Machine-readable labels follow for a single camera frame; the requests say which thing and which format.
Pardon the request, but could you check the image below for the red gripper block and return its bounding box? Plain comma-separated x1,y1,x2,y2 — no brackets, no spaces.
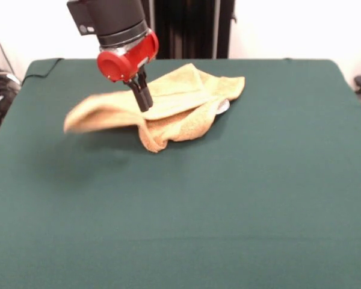
96,30,159,113

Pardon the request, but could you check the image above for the tan terry towel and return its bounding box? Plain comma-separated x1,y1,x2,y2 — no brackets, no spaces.
63,63,246,154

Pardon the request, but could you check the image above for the dark green table cloth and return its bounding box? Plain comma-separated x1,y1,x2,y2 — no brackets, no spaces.
0,57,361,289

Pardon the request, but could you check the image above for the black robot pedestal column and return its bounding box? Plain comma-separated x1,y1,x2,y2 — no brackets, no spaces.
141,0,238,60

